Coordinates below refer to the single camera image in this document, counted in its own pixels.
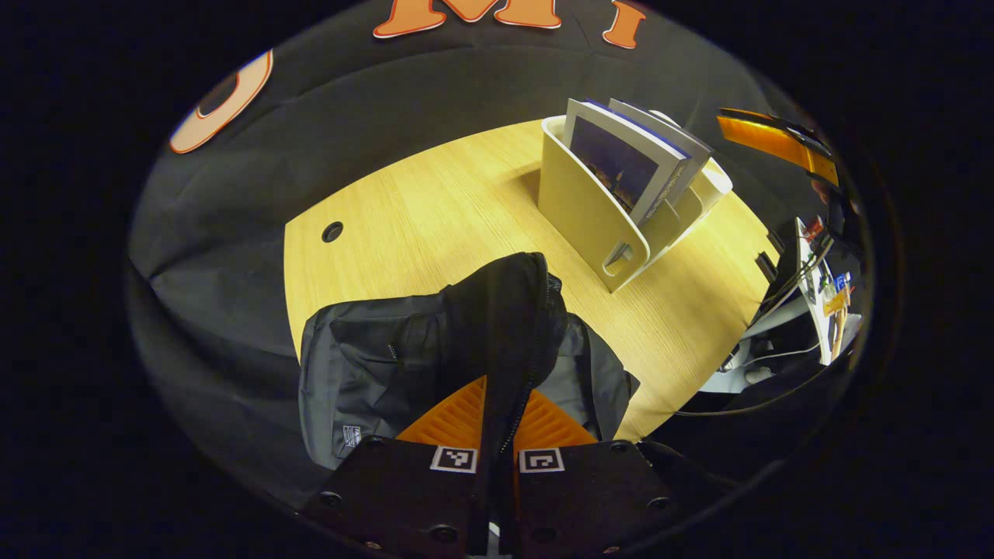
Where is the white plastic bookshelf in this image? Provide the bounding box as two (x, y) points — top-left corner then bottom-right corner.
(537, 115), (732, 294)

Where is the blue cover book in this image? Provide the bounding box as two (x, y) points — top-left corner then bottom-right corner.
(563, 99), (692, 226)

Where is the grey portrait cover book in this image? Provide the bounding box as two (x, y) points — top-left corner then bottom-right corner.
(610, 98), (715, 212)

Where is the cluttered white background desk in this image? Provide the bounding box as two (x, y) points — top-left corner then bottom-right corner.
(722, 216), (864, 389)

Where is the black schoolbag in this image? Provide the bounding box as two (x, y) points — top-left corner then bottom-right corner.
(299, 252), (641, 474)

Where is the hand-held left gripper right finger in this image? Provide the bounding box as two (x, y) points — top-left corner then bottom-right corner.
(497, 388), (678, 557)

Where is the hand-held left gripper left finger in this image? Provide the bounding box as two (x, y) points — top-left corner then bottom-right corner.
(301, 377), (488, 557)

